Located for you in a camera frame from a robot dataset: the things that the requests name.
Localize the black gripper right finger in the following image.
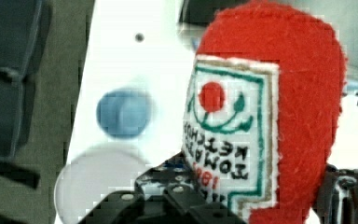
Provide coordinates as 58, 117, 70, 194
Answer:
312, 164, 358, 224

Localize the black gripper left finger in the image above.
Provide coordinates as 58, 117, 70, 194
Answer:
78, 153, 246, 224

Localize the red plush ketchup bottle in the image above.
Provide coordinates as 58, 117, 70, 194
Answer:
181, 0, 348, 224

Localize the grey round plate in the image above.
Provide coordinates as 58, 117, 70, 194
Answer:
54, 149, 148, 224

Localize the blue cup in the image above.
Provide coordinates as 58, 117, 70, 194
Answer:
96, 89, 151, 139

